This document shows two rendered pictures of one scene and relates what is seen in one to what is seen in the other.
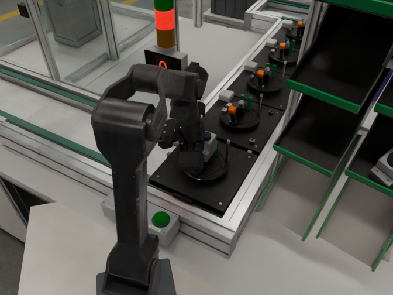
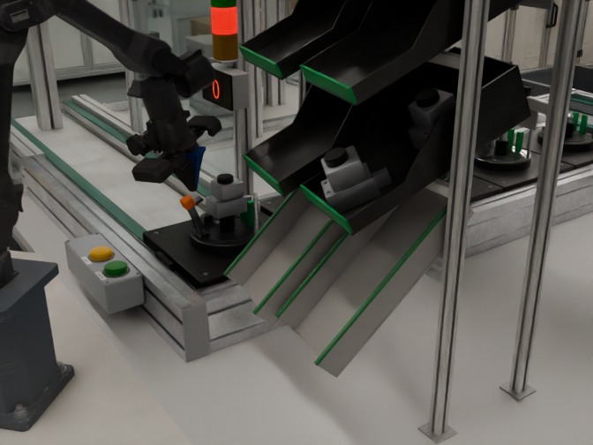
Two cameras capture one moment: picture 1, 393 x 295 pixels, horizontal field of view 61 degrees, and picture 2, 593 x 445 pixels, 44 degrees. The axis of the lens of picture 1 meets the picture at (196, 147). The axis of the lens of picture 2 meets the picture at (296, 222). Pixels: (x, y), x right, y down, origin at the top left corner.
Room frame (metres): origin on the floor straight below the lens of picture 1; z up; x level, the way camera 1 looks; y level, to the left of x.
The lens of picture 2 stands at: (-0.38, -0.70, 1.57)
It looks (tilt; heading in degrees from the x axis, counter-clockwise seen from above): 24 degrees down; 27
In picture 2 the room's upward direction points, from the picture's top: straight up
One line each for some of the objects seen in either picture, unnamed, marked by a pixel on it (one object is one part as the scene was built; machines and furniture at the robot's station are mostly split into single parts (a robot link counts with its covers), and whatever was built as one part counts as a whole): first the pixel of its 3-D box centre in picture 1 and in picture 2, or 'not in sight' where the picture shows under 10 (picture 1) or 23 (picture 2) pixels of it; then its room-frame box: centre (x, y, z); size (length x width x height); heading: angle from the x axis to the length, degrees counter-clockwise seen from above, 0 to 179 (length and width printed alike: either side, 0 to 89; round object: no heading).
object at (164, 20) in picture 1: (164, 17); (224, 19); (0.88, 0.08, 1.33); 0.05 x 0.05 x 0.05
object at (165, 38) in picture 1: (165, 35); (225, 45); (0.88, 0.08, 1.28); 0.05 x 0.05 x 0.05
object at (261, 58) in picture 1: (286, 49); (502, 144); (1.34, -0.39, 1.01); 0.24 x 0.24 x 0.13; 61
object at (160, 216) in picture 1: (161, 219); (116, 270); (0.50, 0.09, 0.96); 0.04 x 0.04 x 0.02
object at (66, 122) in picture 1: (131, 143); (171, 212); (0.85, 0.23, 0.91); 0.84 x 0.28 x 0.10; 61
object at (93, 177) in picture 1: (102, 178); (99, 234); (0.69, 0.29, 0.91); 0.89 x 0.06 x 0.11; 61
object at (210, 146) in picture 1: (207, 141); (230, 192); (0.70, -0.03, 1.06); 0.08 x 0.04 x 0.07; 151
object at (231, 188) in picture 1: (204, 168); (228, 243); (0.69, -0.03, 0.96); 0.24 x 0.24 x 0.02; 61
